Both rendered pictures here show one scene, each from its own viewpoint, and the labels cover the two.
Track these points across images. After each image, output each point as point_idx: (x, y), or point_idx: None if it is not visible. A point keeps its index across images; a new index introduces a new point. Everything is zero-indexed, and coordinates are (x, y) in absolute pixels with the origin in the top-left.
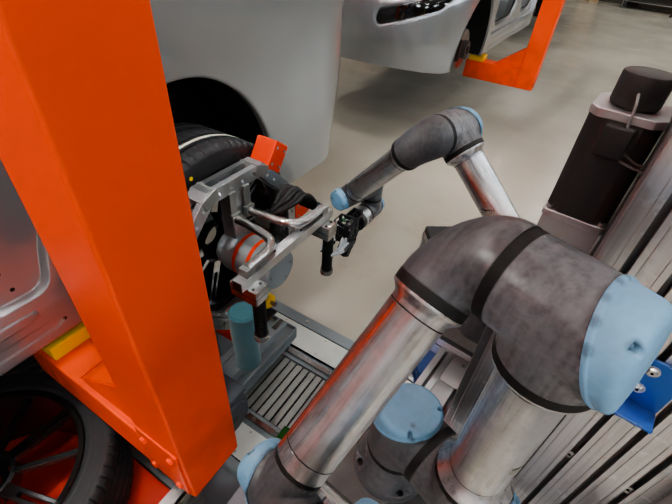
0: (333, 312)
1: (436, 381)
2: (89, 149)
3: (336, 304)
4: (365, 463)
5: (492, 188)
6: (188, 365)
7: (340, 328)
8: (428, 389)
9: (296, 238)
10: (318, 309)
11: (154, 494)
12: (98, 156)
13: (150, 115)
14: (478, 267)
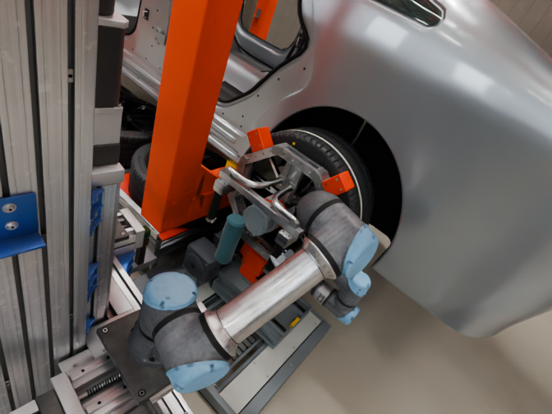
0: (309, 406)
1: (131, 305)
2: (178, 5)
3: (319, 413)
4: None
5: (267, 277)
6: (165, 136)
7: (287, 407)
8: (126, 295)
9: (261, 202)
10: (312, 391)
11: (165, 233)
12: (179, 9)
13: (196, 10)
14: None
